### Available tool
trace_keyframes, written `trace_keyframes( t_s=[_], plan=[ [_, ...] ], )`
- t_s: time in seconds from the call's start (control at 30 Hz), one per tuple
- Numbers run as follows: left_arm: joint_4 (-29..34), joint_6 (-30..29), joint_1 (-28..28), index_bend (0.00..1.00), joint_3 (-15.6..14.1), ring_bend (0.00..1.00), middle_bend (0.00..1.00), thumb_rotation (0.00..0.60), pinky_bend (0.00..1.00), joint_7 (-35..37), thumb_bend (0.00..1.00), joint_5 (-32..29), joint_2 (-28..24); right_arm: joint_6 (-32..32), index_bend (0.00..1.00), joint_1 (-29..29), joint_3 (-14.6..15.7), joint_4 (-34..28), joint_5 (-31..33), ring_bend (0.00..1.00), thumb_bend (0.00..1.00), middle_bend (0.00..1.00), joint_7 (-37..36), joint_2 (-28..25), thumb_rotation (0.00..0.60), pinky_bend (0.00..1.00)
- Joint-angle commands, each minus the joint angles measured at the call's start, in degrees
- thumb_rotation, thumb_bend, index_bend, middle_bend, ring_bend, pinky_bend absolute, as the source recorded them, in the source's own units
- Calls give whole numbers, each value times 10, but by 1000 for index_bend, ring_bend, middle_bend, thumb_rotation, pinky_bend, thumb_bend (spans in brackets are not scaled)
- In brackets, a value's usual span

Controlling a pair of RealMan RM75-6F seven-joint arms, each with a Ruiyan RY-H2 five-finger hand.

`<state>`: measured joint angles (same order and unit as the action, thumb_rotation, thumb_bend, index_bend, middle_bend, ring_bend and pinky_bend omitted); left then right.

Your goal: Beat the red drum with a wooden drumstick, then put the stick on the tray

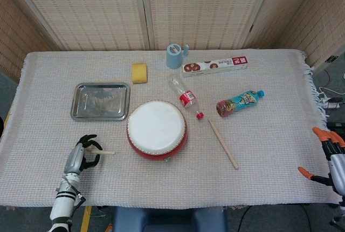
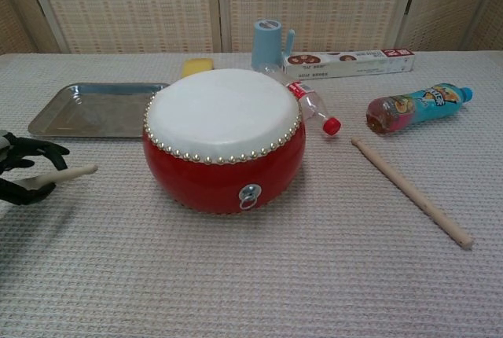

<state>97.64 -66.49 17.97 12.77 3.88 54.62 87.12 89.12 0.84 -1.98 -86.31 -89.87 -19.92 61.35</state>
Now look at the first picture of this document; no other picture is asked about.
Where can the orange-tipped right robot hand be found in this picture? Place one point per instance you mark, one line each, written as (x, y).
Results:
(338, 167)

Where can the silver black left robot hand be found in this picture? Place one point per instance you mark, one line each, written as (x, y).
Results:
(75, 159)

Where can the wooden drumstick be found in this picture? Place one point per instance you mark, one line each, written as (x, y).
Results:
(223, 145)
(106, 152)

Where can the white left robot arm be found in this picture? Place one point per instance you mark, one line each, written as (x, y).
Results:
(63, 202)

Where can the stainless steel tray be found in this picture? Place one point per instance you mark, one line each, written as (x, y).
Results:
(99, 102)

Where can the red drum white head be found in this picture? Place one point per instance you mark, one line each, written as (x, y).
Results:
(156, 126)

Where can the black equipment box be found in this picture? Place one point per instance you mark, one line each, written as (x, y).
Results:
(337, 125)

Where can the white power strip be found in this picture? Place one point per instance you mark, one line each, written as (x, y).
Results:
(332, 105)

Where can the white woven tablecloth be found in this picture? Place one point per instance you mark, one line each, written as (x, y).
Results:
(269, 148)

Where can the yellow sponge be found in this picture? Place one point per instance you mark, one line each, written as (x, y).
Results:
(139, 73)

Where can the blue padded seat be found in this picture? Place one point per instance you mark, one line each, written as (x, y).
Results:
(167, 219)

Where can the colourful drink bottle blue cap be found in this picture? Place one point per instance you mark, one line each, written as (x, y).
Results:
(237, 103)

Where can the empty clear bottle red label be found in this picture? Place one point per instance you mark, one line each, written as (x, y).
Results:
(187, 98)

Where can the light blue mug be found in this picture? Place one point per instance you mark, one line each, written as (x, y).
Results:
(173, 58)

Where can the bamboo folding screen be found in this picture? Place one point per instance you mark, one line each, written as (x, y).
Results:
(94, 13)

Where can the long white cookie-print box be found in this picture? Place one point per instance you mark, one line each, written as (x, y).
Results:
(215, 66)

